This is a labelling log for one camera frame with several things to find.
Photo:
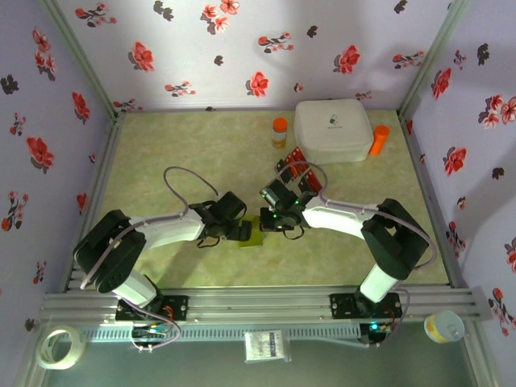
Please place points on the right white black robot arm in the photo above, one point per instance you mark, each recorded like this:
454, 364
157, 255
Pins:
338, 217

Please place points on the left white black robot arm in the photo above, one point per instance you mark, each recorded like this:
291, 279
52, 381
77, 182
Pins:
173, 231

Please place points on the orange cap pill bottle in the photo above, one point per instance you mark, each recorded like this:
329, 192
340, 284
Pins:
279, 133

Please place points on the white medicine box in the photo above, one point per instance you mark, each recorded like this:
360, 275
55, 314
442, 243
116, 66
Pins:
332, 129

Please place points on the plastic bag with label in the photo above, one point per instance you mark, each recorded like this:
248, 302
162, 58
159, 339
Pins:
266, 346

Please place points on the orange plastic cylinder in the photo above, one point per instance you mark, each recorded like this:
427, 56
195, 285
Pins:
379, 140

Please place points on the white yellow round container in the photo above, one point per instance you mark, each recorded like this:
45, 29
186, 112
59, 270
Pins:
443, 326

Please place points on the clear tape roll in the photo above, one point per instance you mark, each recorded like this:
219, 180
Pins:
76, 350

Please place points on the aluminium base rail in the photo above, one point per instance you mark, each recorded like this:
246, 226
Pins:
258, 304

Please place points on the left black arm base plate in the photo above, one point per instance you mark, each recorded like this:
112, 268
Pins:
173, 308

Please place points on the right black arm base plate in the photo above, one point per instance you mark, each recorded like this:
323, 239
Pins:
342, 304

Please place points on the aluminium frame post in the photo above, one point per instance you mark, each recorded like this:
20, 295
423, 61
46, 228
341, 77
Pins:
433, 60
80, 60

